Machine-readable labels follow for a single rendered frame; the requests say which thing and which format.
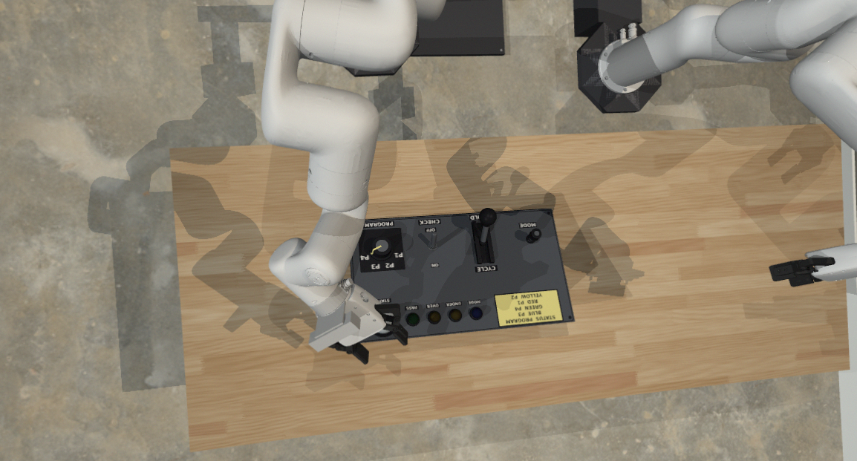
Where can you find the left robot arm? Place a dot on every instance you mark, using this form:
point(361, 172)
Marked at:
point(825, 81)

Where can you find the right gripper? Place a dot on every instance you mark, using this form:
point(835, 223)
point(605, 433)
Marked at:
point(368, 308)

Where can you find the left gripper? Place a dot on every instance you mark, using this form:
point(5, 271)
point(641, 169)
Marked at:
point(830, 264)

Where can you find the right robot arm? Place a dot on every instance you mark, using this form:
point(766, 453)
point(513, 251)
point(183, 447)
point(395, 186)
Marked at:
point(339, 128)

